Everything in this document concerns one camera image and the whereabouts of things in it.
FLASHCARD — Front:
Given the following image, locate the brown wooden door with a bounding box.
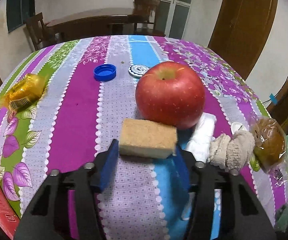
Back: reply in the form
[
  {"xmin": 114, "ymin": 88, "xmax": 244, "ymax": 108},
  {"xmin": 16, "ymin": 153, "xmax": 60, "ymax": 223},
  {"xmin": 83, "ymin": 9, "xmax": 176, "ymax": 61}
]
[{"xmin": 208, "ymin": 0, "xmax": 280, "ymax": 80}]

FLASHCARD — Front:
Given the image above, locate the white rolled plastic packet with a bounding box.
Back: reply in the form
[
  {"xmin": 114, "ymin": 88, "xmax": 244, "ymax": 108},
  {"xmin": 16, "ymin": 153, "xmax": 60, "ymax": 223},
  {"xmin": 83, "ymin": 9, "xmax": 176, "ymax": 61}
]
[{"xmin": 186, "ymin": 112, "xmax": 217, "ymax": 163}]

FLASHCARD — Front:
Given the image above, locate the frosted glass door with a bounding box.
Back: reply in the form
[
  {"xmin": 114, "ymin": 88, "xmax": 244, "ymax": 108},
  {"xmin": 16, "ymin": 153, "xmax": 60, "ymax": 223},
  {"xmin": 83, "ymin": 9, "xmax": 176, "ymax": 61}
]
[{"xmin": 156, "ymin": 0, "xmax": 197, "ymax": 39}]

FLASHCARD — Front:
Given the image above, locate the bread in clear bag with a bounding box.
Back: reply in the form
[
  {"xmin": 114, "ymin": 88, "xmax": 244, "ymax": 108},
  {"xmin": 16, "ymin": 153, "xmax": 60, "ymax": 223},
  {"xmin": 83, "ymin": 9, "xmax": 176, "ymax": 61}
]
[{"xmin": 249, "ymin": 116, "xmax": 288, "ymax": 198}]

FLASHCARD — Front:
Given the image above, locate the floral striped tablecloth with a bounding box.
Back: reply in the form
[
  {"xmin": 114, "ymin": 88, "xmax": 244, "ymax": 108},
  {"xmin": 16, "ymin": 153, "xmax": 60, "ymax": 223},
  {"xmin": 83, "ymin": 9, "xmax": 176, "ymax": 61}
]
[{"xmin": 0, "ymin": 34, "xmax": 288, "ymax": 240}]

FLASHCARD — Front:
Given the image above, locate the dark window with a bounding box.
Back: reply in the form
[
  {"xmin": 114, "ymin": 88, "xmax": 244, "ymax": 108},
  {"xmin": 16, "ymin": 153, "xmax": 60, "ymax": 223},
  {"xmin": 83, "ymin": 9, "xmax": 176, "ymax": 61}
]
[{"xmin": 6, "ymin": 0, "xmax": 36, "ymax": 34}]

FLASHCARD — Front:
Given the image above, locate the yellow sponge block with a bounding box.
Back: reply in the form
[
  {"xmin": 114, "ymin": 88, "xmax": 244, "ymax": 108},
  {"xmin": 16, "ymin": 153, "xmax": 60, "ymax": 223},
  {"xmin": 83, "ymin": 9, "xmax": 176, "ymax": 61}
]
[{"xmin": 119, "ymin": 118, "xmax": 179, "ymax": 159}]

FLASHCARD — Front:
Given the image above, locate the small white cap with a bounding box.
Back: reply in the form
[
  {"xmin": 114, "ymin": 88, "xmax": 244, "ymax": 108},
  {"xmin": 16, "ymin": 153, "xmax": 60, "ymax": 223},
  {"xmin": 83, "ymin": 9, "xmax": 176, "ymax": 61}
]
[{"xmin": 231, "ymin": 121, "xmax": 247, "ymax": 135}]

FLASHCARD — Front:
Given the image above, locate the red apple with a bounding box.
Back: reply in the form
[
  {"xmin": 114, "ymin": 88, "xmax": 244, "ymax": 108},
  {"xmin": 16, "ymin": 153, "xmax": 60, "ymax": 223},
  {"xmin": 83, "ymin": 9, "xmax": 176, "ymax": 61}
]
[{"xmin": 135, "ymin": 61, "xmax": 206, "ymax": 130}]

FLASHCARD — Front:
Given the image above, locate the dark wooden chair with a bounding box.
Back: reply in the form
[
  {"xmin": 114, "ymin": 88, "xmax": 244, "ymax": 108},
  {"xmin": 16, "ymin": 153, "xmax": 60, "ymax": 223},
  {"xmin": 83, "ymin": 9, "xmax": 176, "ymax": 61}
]
[
  {"xmin": 25, "ymin": 12, "xmax": 60, "ymax": 52},
  {"xmin": 133, "ymin": 0, "xmax": 167, "ymax": 37}
]

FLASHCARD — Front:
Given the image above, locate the beige knitted cloth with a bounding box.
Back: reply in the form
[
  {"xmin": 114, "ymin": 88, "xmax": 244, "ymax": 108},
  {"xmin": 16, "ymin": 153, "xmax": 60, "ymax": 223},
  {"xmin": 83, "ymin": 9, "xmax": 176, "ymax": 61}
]
[{"xmin": 207, "ymin": 131, "xmax": 256, "ymax": 171}]

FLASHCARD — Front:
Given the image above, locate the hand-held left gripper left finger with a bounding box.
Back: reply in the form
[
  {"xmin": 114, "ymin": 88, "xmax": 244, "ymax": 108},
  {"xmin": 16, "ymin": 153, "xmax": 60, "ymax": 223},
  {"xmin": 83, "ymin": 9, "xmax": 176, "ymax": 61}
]
[{"xmin": 14, "ymin": 139, "xmax": 121, "ymax": 240}]

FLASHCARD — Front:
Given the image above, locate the dark wooden dining table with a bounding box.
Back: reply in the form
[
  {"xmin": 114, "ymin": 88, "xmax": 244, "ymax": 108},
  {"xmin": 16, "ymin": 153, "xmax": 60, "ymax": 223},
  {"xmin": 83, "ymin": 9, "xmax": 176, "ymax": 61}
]
[{"xmin": 45, "ymin": 7, "xmax": 141, "ymax": 42}]

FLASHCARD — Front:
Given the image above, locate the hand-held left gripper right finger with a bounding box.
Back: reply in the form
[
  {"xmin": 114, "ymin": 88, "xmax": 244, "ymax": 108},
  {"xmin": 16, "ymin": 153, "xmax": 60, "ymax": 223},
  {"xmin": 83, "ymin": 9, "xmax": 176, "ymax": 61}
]
[{"xmin": 174, "ymin": 147, "xmax": 277, "ymax": 240}]

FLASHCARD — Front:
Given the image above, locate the yellow wrapped snack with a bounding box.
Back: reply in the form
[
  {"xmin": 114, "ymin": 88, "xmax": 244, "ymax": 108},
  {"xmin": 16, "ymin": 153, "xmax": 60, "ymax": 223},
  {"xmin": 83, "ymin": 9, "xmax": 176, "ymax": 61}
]
[{"xmin": 0, "ymin": 73, "xmax": 48, "ymax": 111}]

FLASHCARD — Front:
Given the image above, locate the blue and white round lid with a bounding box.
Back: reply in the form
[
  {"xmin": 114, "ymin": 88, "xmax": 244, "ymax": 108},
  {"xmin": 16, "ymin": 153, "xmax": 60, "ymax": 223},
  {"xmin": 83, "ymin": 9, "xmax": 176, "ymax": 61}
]
[{"xmin": 128, "ymin": 64, "xmax": 151, "ymax": 77}]

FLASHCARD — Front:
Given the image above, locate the blue bottle cap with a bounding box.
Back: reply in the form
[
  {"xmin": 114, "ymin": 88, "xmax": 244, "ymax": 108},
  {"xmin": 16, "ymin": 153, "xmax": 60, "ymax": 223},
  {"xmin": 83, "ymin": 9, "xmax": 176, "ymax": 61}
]
[{"xmin": 93, "ymin": 64, "xmax": 117, "ymax": 82}]

